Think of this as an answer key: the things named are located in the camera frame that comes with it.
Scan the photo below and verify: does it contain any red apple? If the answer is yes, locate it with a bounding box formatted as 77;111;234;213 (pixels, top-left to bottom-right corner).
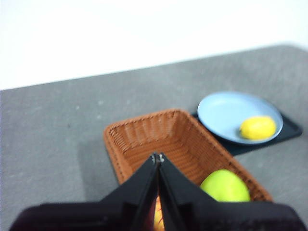
153;196;166;231

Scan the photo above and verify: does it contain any brown wicker basket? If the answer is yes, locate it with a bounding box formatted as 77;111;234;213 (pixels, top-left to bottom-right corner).
103;108;274;203

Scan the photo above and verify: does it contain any yellow lemon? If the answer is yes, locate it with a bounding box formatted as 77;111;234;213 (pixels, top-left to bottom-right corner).
239;116;277;140

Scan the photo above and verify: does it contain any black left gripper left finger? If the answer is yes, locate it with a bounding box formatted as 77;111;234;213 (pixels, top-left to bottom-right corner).
9;152;160;231

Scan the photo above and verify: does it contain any black rectangular tray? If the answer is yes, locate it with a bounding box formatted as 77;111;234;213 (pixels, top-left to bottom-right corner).
192;113;303;157

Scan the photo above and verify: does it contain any blue round plate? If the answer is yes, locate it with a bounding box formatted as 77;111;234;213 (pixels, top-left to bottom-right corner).
197;91;284;146

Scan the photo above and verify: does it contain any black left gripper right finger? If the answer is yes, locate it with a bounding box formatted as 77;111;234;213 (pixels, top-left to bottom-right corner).
158;152;304;231

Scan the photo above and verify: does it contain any green apple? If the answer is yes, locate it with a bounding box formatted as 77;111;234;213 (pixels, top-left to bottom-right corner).
199;169;251;203

